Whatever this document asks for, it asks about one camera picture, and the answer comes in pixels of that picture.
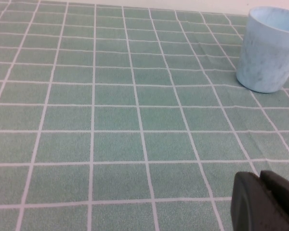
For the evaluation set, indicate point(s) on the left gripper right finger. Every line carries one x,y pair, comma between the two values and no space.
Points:
286,197

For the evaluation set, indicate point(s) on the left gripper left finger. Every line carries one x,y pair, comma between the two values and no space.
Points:
250,207

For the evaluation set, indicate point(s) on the light blue plastic cup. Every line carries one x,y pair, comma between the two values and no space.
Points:
262,60

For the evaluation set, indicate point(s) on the green checked tablecloth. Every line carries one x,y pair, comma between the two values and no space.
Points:
110,120

